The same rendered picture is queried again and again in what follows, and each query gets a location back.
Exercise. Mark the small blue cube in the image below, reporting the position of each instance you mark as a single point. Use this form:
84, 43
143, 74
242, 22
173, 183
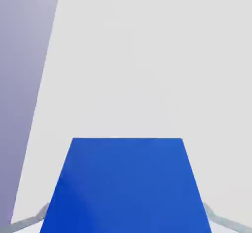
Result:
126, 187

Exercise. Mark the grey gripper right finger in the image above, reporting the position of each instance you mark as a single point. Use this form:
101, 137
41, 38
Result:
222, 224

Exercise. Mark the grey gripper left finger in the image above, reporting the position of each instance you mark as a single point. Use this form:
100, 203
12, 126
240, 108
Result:
31, 223

